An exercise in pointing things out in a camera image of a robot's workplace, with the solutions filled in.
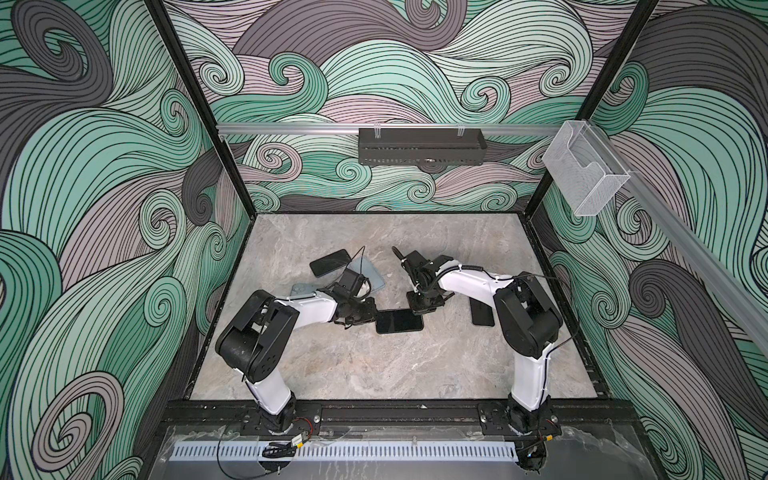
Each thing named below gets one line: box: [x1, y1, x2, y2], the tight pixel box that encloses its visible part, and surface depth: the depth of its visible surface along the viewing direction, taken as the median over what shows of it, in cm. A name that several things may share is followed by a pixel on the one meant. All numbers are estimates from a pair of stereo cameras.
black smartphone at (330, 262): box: [309, 249, 352, 278], surface depth 108 cm
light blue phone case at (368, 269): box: [347, 255, 385, 292], surface depth 106 cm
